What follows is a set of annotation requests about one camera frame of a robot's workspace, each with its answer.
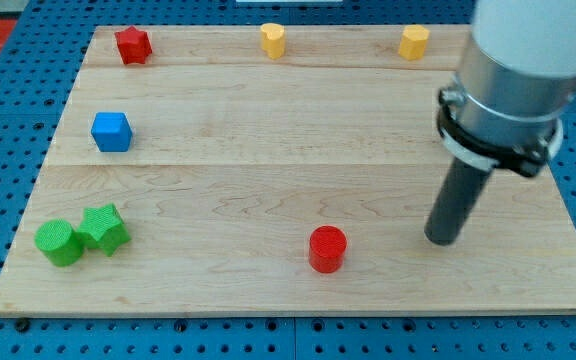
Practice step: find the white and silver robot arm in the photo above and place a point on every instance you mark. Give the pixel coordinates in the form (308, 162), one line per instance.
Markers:
(516, 76)

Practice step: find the green star block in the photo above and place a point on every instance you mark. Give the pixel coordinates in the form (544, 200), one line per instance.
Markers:
(103, 228)

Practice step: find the red star block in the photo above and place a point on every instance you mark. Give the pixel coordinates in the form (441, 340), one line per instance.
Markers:
(133, 45)

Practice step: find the red cylinder block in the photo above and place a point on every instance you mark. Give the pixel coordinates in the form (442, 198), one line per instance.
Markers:
(327, 247)

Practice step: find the wooden board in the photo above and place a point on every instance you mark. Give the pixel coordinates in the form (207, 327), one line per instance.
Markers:
(236, 159)

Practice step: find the yellow heart block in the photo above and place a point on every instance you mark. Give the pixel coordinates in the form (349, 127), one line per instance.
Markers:
(273, 40)

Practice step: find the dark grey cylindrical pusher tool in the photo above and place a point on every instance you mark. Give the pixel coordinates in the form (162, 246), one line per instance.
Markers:
(459, 193)

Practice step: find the yellow hexagon block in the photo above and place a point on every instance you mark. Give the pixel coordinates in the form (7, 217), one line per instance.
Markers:
(413, 42)

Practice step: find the blue cube block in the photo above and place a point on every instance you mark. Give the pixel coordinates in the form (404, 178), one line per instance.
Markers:
(111, 132)

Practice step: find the green cylinder block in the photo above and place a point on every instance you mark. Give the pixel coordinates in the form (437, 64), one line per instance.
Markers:
(59, 243)

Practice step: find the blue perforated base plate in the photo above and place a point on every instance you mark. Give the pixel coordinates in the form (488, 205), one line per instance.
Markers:
(38, 65)

